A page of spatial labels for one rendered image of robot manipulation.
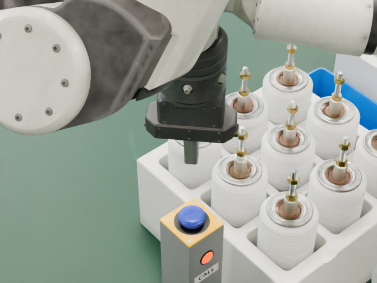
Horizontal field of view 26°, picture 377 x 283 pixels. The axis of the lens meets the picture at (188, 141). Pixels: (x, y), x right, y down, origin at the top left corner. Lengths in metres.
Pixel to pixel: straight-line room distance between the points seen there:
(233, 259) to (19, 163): 0.59
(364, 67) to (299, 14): 0.85
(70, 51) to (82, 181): 1.26
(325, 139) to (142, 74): 1.04
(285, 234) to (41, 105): 0.86
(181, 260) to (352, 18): 0.48
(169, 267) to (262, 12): 0.51
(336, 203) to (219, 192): 0.20
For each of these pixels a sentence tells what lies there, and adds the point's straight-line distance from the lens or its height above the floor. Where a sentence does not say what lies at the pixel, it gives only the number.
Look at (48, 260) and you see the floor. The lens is 1.60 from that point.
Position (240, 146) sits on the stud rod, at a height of 0.31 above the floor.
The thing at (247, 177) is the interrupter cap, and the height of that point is 0.25.
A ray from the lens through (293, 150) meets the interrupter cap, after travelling 1.43.
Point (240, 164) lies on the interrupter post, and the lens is 1.36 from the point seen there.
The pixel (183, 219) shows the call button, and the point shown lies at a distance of 1.21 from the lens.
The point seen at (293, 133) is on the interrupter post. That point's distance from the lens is 1.43.
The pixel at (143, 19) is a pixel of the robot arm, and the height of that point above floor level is 0.97.
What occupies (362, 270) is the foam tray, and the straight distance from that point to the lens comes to 1.52.
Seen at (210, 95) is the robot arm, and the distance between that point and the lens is 1.00.
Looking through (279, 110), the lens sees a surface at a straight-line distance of 1.57.
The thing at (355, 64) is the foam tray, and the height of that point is 0.15.
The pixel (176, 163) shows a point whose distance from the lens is 1.46.
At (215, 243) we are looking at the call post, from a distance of 1.24.
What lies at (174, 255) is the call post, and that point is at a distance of 1.25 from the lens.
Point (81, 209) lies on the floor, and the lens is 1.68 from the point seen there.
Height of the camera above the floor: 1.24
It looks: 44 degrees down
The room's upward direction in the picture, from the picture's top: straight up
